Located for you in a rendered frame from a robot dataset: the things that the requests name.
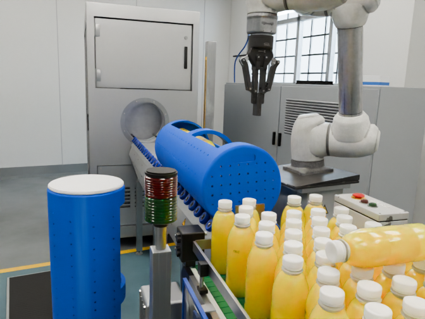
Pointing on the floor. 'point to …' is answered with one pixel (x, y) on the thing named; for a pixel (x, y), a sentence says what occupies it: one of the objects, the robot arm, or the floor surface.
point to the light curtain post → (209, 87)
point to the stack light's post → (160, 283)
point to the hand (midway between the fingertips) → (257, 104)
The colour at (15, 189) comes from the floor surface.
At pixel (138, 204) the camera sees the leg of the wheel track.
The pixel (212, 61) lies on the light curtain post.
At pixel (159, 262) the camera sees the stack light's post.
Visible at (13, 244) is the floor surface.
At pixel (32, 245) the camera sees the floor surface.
